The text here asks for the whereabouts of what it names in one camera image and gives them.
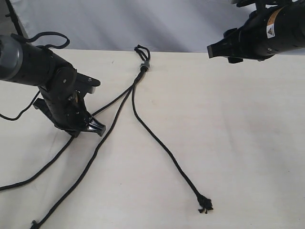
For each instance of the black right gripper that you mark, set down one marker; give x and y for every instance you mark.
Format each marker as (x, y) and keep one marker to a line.
(234, 47)

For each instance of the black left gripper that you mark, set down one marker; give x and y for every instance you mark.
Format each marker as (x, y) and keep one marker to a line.
(70, 114)

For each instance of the black cable bundle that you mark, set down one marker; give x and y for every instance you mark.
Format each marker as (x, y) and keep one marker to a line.
(204, 202)

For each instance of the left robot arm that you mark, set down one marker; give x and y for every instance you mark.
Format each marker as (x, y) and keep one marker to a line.
(62, 87)

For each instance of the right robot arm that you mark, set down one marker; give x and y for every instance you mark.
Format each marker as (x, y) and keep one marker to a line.
(275, 26)

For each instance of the grey backdrop cloth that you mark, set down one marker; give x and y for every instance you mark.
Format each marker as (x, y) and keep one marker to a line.
(119, 25)

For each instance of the black stand pole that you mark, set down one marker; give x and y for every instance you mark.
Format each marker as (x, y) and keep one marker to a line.
(15, 20)

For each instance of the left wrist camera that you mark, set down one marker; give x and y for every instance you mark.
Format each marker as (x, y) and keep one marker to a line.
(85, 85)

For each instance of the grey metal cable clamp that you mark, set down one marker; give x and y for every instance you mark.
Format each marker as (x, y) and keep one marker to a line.
(145, 66)

